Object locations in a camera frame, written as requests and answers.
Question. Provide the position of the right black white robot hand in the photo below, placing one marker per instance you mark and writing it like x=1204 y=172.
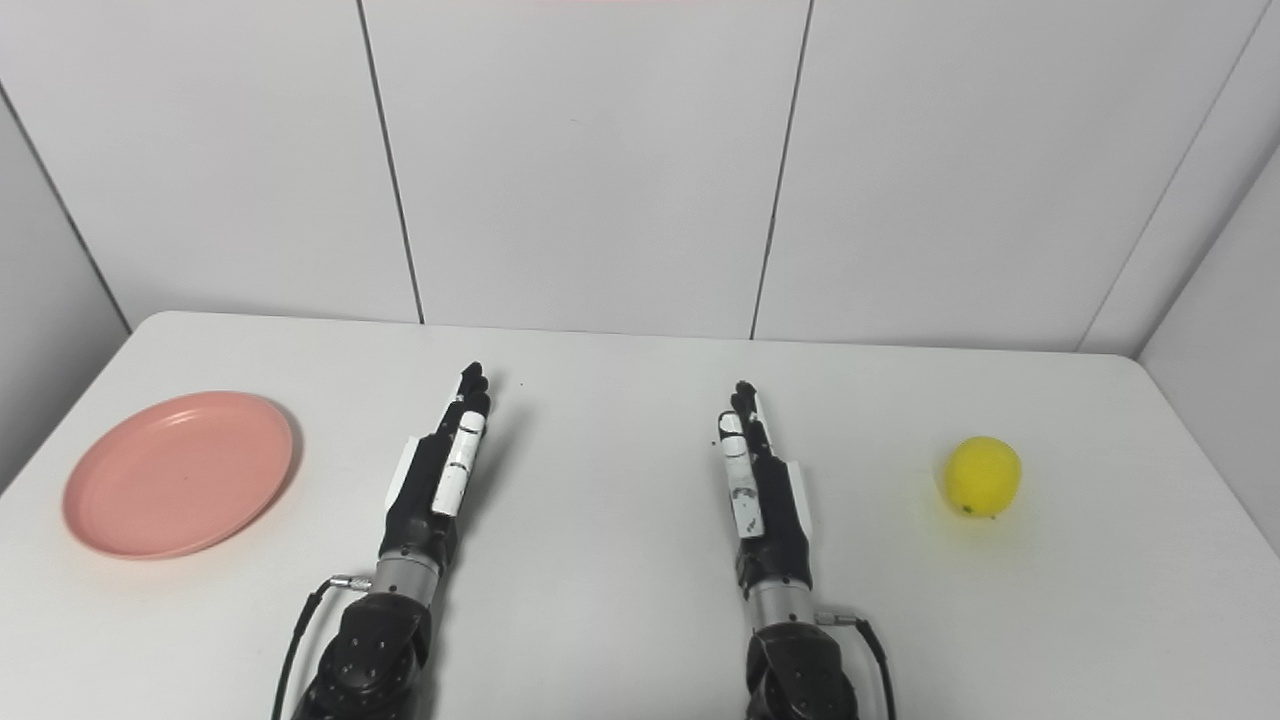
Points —
x=775 y=515

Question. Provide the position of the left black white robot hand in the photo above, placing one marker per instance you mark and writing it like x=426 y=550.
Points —
x=425 y=500

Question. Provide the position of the yellow lemon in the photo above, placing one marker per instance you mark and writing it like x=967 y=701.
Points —
x=983 y=476

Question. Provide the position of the pink round plate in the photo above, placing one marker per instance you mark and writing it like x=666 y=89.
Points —
x=175 y=475

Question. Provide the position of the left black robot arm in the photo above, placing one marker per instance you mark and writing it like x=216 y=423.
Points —
x=375 y=650

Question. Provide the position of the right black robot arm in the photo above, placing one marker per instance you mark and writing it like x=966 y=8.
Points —
x=795 y=665

